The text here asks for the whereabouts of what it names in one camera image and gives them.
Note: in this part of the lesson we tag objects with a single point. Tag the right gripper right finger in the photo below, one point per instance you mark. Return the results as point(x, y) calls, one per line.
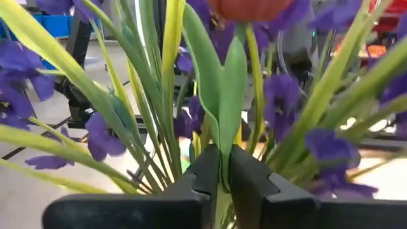
point(286, 213)

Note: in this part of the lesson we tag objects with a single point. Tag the blue plastic bin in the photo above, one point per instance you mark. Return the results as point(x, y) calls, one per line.
point(57, 25)

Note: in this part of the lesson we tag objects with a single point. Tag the red artificial tulip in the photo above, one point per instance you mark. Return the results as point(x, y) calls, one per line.
point(232, 95)

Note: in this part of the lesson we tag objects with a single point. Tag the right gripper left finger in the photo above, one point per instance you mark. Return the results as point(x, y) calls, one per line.
point(178, 206)

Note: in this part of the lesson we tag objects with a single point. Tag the black metal stand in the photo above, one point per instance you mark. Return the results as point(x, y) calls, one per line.
point(76, 47)

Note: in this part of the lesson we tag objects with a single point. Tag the purple artificial flower spray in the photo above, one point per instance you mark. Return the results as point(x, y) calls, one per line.
point(101, 140)
point(281, 95)

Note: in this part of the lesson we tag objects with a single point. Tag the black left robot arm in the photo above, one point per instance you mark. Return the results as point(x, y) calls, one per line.
point(299, 63)

